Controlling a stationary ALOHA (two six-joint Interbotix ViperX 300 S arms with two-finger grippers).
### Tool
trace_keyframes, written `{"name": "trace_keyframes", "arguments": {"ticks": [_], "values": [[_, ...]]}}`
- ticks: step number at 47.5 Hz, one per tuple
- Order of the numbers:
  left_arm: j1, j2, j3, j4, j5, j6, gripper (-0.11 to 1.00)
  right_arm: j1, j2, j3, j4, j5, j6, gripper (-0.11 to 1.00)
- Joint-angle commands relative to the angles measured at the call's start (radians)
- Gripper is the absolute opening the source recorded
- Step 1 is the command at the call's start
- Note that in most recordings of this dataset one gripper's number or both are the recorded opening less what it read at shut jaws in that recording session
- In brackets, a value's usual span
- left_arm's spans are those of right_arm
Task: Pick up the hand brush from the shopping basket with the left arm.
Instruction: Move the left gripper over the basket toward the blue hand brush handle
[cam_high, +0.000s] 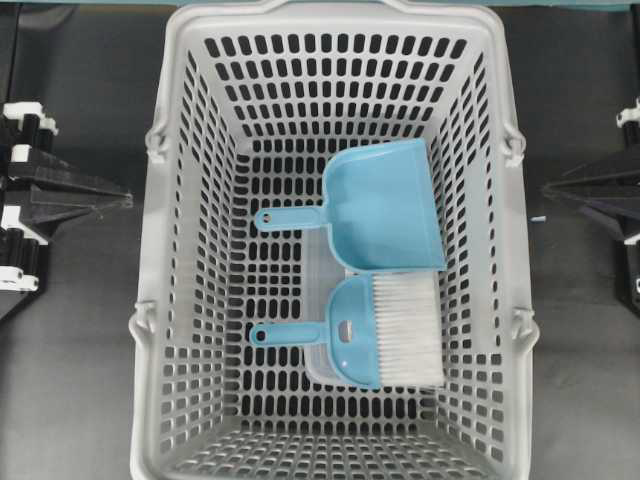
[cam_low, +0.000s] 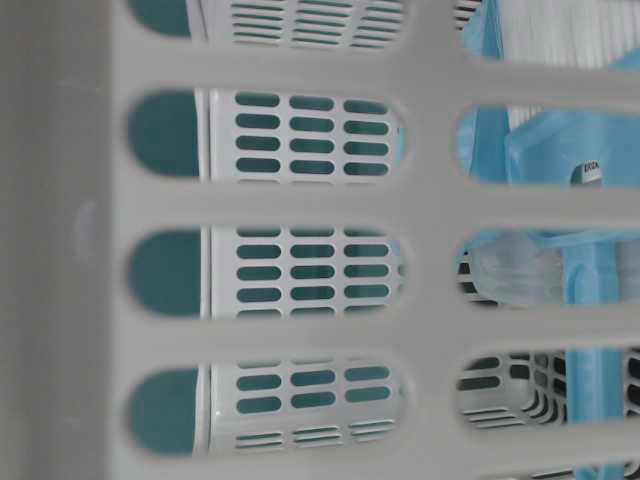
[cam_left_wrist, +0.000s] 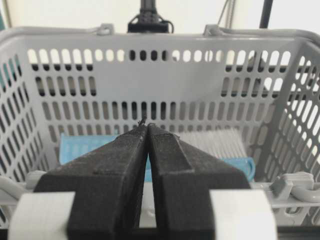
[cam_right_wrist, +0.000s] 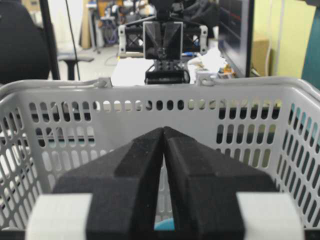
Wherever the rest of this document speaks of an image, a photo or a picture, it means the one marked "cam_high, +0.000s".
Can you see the blue hand brush white bristles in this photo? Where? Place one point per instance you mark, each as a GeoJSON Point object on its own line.
{"type": "Point", "coordinates": [379, 330]}

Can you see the clear plastic box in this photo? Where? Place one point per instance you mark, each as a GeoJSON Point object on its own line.
{"type": "Point", "coordinates": [321, 274]}

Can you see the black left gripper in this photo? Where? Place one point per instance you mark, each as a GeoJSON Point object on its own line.
{"type": "Point", "coordinates": [29, 219]}

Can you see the grey plastic shopping basket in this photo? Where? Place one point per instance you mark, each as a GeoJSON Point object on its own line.
{"type": "Point", "coordinates": [254, 99]}

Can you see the blue plastic dustpan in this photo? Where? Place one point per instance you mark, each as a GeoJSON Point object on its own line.
{"type": "Point", "coordinates": [378, 209]}

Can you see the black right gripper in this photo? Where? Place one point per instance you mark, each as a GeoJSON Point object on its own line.
{"type": "Point", "coordinates": [616, 209]}

